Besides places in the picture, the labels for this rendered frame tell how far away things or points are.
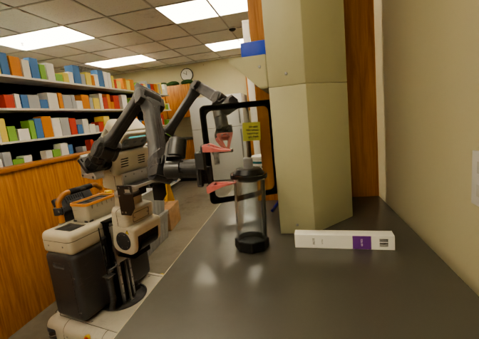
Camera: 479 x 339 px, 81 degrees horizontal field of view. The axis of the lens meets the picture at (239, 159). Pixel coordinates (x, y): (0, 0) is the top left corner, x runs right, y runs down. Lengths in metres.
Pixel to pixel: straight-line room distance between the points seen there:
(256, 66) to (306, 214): 0.49
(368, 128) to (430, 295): 0.74
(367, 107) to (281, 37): 0.54
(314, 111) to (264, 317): 0.58
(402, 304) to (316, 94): 0.58
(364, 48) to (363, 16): 0.12
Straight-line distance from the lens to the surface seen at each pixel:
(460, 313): 0.71
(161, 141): 1.00
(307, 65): 0.90
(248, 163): 0.81
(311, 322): 0.63
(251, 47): 1.12
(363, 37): 1.31
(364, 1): 1.35
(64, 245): 1.83
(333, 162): 0.98
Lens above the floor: 1.33
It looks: 9 degrees down
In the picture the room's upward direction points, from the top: 6 degrees counter-clockwise
